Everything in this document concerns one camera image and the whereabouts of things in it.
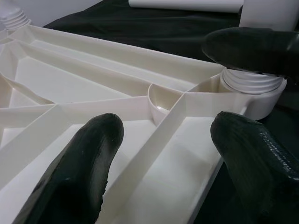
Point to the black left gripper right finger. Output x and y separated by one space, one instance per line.
257 175

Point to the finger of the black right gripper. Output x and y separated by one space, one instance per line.
252 50

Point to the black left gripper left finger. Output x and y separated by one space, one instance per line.
77 175

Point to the white plastic table leg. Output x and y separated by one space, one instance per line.
187 4
14 21
264 14

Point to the white plastic table top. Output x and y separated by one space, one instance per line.
70 81

